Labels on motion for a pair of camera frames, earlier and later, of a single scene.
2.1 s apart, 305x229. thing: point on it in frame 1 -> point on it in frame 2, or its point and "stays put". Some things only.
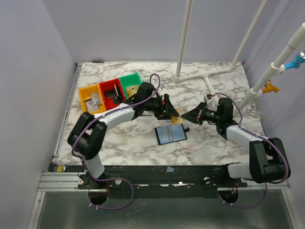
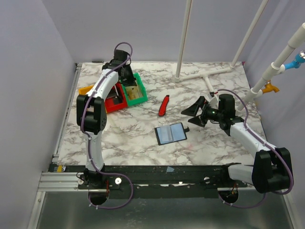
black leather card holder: x=171 y=133 stays put
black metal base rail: x=169 y=182 stays put
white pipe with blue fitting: x=289 y=59 stays put
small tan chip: x=177 y=119 -> x=132 y=92
